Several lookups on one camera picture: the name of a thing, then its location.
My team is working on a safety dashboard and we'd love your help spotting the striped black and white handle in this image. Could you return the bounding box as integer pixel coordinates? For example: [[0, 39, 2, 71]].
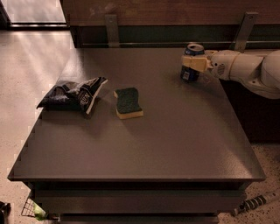
[[231, 190, 280, 216]]

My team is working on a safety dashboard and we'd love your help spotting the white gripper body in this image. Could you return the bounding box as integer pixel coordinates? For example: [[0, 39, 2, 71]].
[[205, 50, 240, 81]]

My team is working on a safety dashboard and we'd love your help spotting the black crumpled chip bag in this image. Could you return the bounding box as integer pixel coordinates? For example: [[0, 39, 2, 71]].
[[37, 77, 108, 115]]

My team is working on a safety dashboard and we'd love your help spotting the wire basket with green item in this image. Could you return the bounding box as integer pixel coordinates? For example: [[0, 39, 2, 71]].
[[21, 196, 47, 221]]

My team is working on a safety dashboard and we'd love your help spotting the left metal shelf bracket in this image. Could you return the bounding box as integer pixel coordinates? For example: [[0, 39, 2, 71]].
[[105, 14, 120, 47]]

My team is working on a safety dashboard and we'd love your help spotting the metal shelf bracket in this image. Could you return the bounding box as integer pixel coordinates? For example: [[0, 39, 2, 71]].
[[105, 14, 120, 47], [232, 11, 258, 53]]

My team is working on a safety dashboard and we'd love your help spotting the dark object at floor corner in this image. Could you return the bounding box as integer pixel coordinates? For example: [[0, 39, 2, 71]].
[[0, 201, 11, 224]]

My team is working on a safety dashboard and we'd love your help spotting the dark grey drawer cabinet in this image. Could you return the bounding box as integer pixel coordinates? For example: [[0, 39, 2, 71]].
[[31, 189, 246, 224]]

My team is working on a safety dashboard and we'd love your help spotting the green and yellow sponge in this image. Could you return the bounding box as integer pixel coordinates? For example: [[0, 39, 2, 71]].
[[114, 87, 144, 120]]

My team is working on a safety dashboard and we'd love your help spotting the blue pepsi can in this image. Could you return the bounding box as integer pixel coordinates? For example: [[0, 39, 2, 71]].
[[180, 43, 206, 82]]

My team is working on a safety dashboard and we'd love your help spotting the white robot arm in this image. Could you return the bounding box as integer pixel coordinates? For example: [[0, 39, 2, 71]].
[[182, 50, 280, 99]]

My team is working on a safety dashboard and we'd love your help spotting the right metal shelf bracket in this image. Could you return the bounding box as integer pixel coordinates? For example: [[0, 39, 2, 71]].
[[232, 11, 258, 53]]

